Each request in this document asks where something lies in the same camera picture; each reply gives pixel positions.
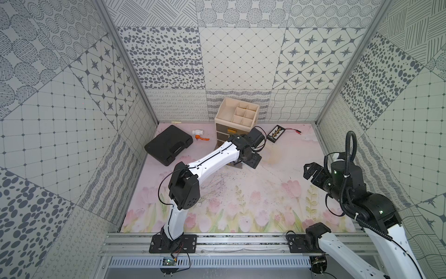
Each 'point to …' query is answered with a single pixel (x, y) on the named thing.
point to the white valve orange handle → (197, 132)
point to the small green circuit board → (168, 261)
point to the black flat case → (165, 147)
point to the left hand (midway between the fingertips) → (257, 162)
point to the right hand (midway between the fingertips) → (313, 173)
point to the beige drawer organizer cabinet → (234, 117)
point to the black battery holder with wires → (277, 132)
